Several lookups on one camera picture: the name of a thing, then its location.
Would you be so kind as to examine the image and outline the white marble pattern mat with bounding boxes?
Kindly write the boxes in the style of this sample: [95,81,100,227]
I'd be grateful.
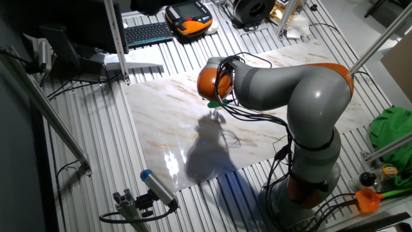
[124,39,374,193]

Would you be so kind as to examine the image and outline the white rounded mouse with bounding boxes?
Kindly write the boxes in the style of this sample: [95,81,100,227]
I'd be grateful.
[204,21,219,35]

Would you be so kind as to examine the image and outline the white paper sheet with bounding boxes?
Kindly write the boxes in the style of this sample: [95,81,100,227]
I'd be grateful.
[103,48,164,71]

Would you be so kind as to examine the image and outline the orange black teach pendant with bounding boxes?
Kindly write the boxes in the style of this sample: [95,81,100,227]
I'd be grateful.
[164,1,214,36]

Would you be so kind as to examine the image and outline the black computer keyboard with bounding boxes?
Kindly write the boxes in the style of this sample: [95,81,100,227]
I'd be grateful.
[124,21,174,48]

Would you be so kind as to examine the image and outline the black round spool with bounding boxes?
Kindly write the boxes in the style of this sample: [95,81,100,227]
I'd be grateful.
[232,0,277,28]

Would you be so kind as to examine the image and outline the aluminium profile beside monitor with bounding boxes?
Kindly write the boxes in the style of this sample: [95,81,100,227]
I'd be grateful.
[103,0,131,85]

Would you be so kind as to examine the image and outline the gold foil wrapper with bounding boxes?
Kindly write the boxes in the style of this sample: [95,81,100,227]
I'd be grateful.
[269,3,290,24]

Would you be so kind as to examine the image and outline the white crumpled tissue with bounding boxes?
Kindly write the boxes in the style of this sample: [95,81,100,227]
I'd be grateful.
[285,14,312,39]

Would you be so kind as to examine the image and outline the black computer monitor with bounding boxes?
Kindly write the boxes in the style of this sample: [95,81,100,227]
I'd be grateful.
[19,0,129,55]

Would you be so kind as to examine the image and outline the long diagonal aluminium bar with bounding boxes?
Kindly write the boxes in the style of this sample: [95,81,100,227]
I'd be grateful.
[5,44,93,177]

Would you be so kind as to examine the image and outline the silver cylinder device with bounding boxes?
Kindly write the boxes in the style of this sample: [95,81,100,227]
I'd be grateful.
[37,39,53,73]

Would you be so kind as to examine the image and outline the black capped clear bottle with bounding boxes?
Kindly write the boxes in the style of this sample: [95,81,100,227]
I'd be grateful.
[349,171,377,193]

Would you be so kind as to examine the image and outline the orange plastic funnel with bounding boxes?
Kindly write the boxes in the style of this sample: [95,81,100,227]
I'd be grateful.
[355,188,384,213]

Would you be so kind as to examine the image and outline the green cloth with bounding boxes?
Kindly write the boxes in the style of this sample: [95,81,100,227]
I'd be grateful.
[369,106,412,188]

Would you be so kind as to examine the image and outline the yellow lidded small jar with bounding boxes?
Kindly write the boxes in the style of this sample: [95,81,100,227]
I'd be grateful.
[380,163,399,180]

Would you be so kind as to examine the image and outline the brown cardboard sheet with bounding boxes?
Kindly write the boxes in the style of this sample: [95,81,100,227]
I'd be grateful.
[380,38,412,104]

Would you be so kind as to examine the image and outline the silver camera with blue cap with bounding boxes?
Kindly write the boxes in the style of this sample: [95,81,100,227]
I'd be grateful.
[140,169,180,209]

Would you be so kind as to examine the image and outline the grey camera mount profile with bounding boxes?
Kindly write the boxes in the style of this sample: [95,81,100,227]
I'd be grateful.
[112,188,151,232]

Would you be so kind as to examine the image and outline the short aluminium post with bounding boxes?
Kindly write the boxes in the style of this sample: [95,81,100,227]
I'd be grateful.
[275,0,299,39]

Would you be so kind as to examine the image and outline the black camera cable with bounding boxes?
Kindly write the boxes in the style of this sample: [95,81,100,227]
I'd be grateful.
[98,206,176,224]

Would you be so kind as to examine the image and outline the aluminium frame bar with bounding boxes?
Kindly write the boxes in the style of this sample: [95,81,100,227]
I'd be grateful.
[360,133,412,164]
[349,1,412,75]

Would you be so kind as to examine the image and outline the green tool handle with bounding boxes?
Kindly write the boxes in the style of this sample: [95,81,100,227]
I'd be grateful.
[381,188,412,199]

